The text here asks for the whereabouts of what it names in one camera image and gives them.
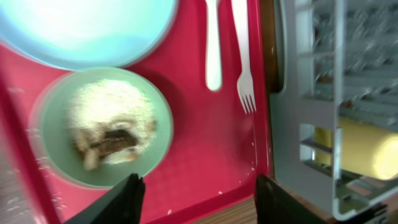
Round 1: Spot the green bowl with rice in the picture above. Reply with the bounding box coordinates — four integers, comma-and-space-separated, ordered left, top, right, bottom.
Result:
30, 68, 174, 189

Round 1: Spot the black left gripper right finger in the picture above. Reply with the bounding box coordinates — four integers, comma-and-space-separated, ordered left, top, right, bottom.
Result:
254, 174, 327, 224

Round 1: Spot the light blue plate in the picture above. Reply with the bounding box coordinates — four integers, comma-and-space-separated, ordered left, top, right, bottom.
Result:
1, 0, 179, 70

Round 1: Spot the white plastic fork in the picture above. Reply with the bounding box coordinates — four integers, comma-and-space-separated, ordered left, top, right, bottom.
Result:
231, 0, 256, 114

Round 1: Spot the red serving tray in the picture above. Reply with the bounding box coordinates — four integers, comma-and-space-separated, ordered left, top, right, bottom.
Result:
1, 0, 270, 223

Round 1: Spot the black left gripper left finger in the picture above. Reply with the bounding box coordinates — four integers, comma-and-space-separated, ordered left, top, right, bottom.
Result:
65, 174, 146, 224

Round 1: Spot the white plastic spoon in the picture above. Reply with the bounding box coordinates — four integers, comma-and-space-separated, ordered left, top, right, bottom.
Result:
205, 0, 222, 91

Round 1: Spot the grey dishwasher rack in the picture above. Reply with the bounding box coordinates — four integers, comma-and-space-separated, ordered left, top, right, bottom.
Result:
270, 0, 397, 221

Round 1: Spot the yellow plastic cup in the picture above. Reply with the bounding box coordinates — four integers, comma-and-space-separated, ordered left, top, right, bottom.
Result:
314, 117, 398, 181

